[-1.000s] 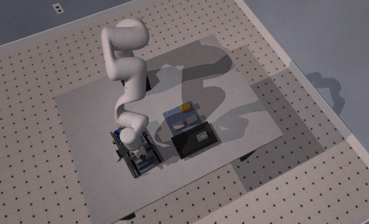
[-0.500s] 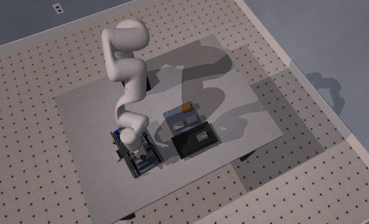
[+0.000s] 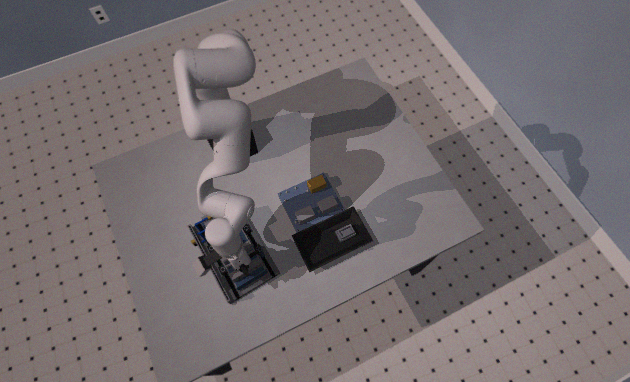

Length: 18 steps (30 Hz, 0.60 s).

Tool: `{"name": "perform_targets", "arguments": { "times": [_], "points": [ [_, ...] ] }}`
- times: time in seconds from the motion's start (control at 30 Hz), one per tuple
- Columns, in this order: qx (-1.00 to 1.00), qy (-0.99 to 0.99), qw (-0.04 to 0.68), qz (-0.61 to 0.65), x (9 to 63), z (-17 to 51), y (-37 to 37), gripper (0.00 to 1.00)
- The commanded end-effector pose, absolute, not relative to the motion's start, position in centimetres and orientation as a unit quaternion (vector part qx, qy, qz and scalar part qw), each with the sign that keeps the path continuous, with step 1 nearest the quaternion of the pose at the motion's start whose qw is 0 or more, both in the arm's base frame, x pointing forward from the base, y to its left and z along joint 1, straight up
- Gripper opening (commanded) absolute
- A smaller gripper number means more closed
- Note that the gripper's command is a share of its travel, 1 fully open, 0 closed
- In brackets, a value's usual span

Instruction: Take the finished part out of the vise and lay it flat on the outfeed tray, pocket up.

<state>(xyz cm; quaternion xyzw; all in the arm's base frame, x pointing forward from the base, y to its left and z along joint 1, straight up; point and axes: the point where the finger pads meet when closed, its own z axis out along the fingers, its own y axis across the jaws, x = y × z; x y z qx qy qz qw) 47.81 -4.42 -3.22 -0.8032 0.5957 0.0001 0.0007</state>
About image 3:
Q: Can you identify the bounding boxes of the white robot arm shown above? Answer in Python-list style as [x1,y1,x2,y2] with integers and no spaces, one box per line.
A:
[173,29,256,277]

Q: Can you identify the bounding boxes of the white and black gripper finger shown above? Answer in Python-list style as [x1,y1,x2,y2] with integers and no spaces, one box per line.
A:
[239,264,250,276]

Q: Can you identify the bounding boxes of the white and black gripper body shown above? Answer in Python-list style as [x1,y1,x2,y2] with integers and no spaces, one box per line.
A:
[226,246,250,270]

